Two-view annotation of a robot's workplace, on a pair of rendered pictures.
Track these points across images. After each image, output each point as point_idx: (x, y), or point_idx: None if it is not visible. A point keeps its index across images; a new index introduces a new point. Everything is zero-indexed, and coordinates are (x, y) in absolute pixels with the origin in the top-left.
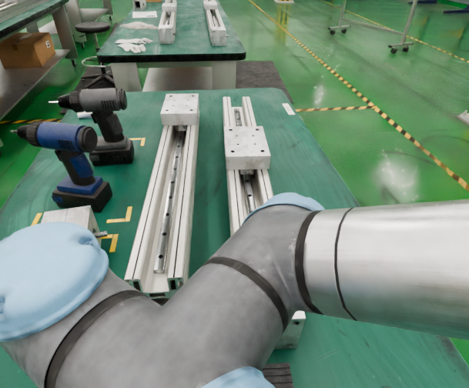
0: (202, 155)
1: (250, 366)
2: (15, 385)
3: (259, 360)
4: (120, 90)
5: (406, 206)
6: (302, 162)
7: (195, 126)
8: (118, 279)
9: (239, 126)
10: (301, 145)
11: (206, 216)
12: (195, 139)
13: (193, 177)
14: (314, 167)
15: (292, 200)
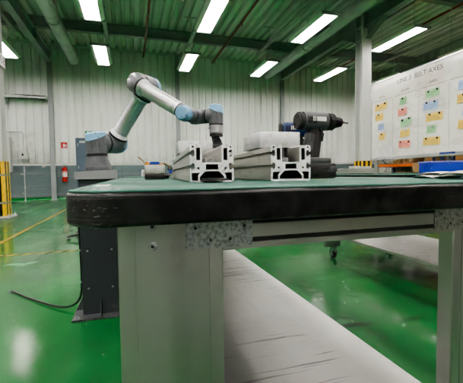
0: (236, 179)
1: None
2: None
3: None
4: (297, 112)
5: (172, 97)
6: (134, 181)
7: (245, 152)
8: (207, 110)
9: (198, 140)
10: (125, 182)
11: None
12: (239, 156)
13: (229, 166)
14: (125, 181)
15: (183, 105)
